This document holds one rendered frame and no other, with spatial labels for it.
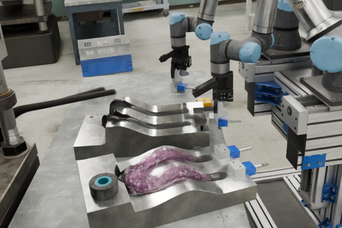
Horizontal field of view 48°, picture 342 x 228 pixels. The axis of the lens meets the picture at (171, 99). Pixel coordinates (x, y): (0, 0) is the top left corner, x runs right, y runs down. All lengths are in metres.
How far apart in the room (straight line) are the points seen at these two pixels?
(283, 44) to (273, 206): 0.86
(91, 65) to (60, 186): 3.32
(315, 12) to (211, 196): 0.62
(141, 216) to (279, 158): 1.93
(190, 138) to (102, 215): 0.49
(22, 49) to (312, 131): 4.39
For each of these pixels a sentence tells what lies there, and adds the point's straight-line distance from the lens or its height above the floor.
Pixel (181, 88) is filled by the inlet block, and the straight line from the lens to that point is 1.93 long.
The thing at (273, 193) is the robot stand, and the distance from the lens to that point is 2.23.
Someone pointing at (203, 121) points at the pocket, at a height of 0.88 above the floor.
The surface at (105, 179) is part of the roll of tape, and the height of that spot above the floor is 0.94.
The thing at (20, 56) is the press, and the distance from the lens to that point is 5.33.
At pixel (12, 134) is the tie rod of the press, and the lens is 1.61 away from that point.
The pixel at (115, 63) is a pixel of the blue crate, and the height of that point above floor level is 0.13.
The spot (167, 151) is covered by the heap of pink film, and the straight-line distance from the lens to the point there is 1.23.
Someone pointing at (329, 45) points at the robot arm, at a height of 1.24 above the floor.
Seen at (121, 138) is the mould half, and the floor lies 0.88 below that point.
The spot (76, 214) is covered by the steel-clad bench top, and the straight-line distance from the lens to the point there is 1.24.
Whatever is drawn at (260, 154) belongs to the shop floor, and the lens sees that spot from 2.94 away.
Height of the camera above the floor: 1.58
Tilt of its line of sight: 24 degrees down
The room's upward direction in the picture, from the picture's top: 3 degrees counter-clockwise
